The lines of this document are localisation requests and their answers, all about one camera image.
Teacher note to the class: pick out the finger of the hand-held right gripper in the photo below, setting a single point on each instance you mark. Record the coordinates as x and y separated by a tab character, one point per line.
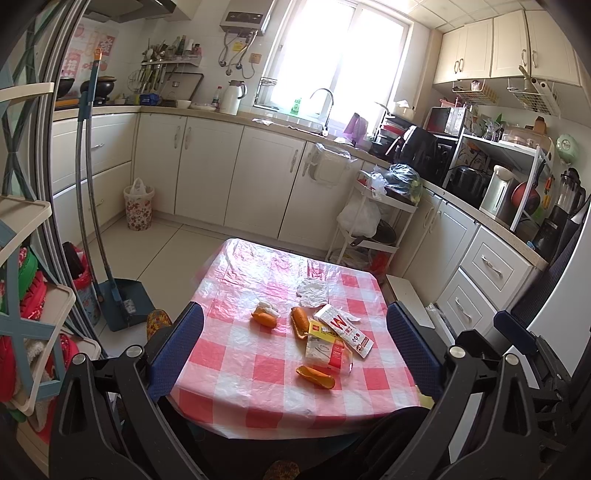
512	325

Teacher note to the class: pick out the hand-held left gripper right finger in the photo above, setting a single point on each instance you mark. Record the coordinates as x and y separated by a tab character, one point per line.
411	341

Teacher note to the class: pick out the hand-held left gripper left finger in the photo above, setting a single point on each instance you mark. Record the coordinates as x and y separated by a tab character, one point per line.
178	341

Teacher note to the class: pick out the white red paper wrapper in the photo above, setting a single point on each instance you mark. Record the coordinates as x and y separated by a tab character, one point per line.
344	330

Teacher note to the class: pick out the orange bun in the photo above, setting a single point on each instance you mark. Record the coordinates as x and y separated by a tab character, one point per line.
263	319
316	376
300	321

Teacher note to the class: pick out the small white tissue wad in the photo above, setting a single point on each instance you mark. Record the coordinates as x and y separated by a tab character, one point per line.
268	308

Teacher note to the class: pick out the orange bun front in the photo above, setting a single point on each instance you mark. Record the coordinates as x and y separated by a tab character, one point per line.
316	376

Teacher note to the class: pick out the blue floral bin red bag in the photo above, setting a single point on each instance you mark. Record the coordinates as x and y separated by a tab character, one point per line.
83	286

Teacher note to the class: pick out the white floral trash bin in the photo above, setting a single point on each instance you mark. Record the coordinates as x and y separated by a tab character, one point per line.
138	207

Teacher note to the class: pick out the patterned brown slipper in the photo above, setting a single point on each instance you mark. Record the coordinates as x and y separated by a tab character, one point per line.
159	323
281	470

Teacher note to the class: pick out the white stool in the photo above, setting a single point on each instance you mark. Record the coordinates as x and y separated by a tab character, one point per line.
408	295

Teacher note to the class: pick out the clear snack bag yellow label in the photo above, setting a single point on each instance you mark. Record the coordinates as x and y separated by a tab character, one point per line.
328	350

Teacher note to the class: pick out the red plastic bag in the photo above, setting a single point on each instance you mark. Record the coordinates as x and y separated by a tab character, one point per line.
378	263

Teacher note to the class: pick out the pink checkered plastic tablecloth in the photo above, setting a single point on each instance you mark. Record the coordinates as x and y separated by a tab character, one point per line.
258	369

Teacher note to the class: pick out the black frying pan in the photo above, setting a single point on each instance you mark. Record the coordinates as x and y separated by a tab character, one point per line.
381	233

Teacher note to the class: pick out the black blender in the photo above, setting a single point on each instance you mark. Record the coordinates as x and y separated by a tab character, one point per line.
554	217

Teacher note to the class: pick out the clear pink printed plastic wrapper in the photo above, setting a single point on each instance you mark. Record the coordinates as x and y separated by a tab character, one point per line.
315	270

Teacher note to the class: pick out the red pot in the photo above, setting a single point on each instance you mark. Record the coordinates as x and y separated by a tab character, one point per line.
526	196

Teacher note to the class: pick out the white electric water boiler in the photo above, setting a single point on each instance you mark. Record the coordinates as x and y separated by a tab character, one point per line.
496	194

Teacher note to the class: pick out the white trolley cart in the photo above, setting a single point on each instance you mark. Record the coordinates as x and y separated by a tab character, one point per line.
406	207

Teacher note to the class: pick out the white plastic bag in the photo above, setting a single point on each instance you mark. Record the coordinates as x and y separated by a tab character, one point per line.
360	217

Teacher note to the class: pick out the black toaster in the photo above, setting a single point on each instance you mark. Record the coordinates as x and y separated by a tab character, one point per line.
466	184

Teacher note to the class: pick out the red green cloth items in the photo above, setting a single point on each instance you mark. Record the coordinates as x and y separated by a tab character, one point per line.
30	286

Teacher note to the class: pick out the dark bag of vegetables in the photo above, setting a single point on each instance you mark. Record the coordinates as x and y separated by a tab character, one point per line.
404	177

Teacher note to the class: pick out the small clear plastic bag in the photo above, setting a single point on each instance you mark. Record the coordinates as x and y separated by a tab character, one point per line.
376	180

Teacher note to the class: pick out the white counter shelf rack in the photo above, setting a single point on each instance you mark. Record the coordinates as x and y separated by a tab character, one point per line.
503	144

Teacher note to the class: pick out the black oven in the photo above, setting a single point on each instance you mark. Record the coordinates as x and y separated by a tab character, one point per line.
443	154

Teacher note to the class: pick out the white lower kitchen cabinets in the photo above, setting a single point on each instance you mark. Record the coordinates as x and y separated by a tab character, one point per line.
272	180

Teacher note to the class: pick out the white kitchen cabinets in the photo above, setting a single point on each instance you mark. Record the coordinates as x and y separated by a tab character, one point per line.
503	46
272	180

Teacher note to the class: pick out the white hanging door bin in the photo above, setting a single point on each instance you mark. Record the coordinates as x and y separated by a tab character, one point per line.
328	166

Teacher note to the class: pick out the black air fryer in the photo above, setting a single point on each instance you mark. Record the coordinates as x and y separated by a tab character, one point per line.
415	143

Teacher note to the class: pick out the beige blue shelf rack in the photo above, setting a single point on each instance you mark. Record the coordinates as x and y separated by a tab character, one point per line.
23	212

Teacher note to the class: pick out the black red stacked drawers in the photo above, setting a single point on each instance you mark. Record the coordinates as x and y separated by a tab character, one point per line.
390	131

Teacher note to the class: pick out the red appliance box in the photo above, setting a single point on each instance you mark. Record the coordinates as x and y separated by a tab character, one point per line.
441	120

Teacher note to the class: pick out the white tissue box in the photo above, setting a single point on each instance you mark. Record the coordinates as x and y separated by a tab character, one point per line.
402	110

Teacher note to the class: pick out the white plate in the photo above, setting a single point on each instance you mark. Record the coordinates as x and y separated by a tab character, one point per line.
203	106

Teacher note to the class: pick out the white bowl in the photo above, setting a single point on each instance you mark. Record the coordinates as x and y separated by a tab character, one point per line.
183	103

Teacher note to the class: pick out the blue packet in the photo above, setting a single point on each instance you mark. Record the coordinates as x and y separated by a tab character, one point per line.
150	98

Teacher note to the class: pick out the white thermos jug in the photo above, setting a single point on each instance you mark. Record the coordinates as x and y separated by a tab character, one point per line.
231	99

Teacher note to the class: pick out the green dish soap bottle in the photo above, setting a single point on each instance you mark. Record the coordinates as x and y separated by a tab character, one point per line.
297	107

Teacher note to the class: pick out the black pot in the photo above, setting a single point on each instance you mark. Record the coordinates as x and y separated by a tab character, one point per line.
64	87
99	87

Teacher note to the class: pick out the chrome faucet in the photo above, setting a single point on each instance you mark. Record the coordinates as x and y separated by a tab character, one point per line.
323	90

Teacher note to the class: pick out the white upper kitchen cabinets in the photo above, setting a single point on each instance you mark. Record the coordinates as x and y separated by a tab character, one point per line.
503	46

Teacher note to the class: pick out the kitchen window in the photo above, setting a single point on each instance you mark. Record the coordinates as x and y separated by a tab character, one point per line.
341	55

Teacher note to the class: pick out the silver water heater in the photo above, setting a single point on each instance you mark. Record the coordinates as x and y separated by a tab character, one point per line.
244	16

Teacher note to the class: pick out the range hood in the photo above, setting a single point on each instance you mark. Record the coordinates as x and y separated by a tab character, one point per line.
134	7

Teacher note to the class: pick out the green round wall holder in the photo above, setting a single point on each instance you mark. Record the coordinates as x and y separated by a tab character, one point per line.
567	147

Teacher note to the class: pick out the chrome wall rack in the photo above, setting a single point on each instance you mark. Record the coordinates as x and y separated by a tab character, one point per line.
267	90

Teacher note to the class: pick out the wall utensil rack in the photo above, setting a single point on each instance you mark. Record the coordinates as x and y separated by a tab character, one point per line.
164	62

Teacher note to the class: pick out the wall power socket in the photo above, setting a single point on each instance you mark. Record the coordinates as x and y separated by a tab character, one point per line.
255	57

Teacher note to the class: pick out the pink wall poster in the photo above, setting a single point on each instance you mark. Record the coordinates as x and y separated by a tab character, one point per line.
90	50

